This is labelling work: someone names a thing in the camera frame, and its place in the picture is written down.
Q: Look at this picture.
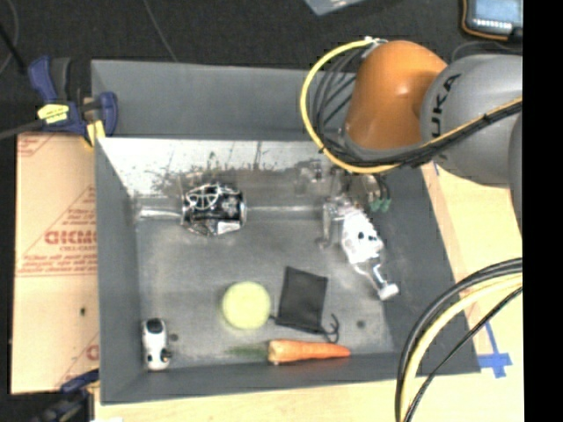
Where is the white black-spotted toy animal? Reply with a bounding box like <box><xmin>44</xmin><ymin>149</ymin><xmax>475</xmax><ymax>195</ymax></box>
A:
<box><xmin>340</xmin><ymin>207</ymin><xmax>400</xmax><ymax>302</ymax></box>

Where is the orange toy carrot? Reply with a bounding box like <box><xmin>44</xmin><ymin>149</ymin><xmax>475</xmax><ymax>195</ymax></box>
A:
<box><xmin>227</xmin><ymin>338</ymin><xmax>352</xmax><ymax>366</ymax></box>

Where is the grey metal bin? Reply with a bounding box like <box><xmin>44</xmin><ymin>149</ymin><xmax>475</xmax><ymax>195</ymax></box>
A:
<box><xmin>90</xmin><ymin>59</ymin><xmax>481</xmax><ymax>404</ymax></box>

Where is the yellow-green ball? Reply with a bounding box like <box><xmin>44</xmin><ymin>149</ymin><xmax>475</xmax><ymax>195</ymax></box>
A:
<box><xmin>220</xmin><ymin>280</ymin><xmax>273</xmax><ymax>331</ymax></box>

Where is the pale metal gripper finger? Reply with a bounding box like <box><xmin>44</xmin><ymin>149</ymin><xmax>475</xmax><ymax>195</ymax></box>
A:
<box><xmin>317</xmin><ymin>201</ymin><xmax>339</xmax><ymax>250</ymax></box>

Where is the black and white crushed can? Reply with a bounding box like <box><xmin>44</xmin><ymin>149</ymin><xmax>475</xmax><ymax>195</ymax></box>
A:
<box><xmin>180</xmin><ymin>182</ymin><xmax>248</xmax><ymax>237</ymax></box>

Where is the brown cardboard board, red print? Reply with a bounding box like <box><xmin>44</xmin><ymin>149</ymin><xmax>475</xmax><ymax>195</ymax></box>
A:
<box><xmin>9</xmin><ymin>131</ymin><xmax>100</xmax><ymax>396</ymax></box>

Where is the black cloth pouch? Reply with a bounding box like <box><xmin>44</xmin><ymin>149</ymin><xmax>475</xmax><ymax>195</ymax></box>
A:
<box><xmin>274</xmin><ymin>266</ymin><xmax>340</xmax><ymax>345</ymax></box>

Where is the small white and black toy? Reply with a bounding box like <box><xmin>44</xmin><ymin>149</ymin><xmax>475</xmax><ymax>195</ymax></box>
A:
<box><xmin>140</xmin><ymin>317</ymin><xmax>173</xmax><ymax>372</ymax></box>

